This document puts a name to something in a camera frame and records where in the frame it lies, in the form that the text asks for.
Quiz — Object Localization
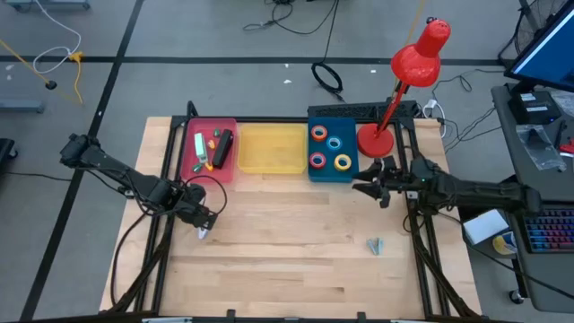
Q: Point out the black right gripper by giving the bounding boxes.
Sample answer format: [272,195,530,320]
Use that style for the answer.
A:
[352,155,407,210]

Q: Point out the grey-blue stapler remover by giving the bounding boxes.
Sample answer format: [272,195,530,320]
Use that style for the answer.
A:
[366,237,385,257]

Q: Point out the pink plastic bin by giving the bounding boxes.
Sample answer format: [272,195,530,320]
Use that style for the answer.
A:
[179,117,239,185]

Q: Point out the blue plastic bin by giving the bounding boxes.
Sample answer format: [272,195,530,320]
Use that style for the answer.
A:
[307,117,361,184]

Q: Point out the black perforated metal panel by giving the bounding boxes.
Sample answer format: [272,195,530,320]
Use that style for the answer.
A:
[307,100,419,120]

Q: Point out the white power plug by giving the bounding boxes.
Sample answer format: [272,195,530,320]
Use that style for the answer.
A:
[422,98,448,139]

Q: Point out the yellow plastic bin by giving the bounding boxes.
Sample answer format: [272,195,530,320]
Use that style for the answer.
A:
[236,122,310,175]

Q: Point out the white cardboard box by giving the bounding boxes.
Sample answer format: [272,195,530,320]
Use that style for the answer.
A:
[461,208,510,246]

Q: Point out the red desk lamp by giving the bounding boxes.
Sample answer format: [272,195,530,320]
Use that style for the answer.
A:
[357,16,452,160]

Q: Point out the clear plastic bag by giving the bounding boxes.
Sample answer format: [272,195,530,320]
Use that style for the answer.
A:
[515,124,567,172]

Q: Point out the black mini computer box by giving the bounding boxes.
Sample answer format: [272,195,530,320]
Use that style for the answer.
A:
[507,90,562,126]

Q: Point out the backlit rainbow keyboard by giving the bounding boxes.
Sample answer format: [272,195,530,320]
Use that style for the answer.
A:
[521,206,574,255]

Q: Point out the grey computer desk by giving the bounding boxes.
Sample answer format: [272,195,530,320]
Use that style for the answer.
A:
[491,83,574,315]

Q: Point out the black computer monitor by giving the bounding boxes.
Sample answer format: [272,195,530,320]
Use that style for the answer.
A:
[503,0,574,94]

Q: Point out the black coiled floor cable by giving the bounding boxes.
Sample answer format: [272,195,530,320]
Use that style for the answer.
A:
[310,61,345,102]

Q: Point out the yellow hanging cable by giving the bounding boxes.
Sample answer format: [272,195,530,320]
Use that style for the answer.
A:
[393,0,427,93]

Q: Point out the yellow floor cable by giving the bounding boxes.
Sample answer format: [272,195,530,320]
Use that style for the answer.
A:
[0,39,84,105]

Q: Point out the white floor cable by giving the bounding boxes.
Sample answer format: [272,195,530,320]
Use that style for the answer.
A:
[31,0,83,75]

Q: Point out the black wire floor fan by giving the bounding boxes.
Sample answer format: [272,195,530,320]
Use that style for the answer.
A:
[497,0,570,68]

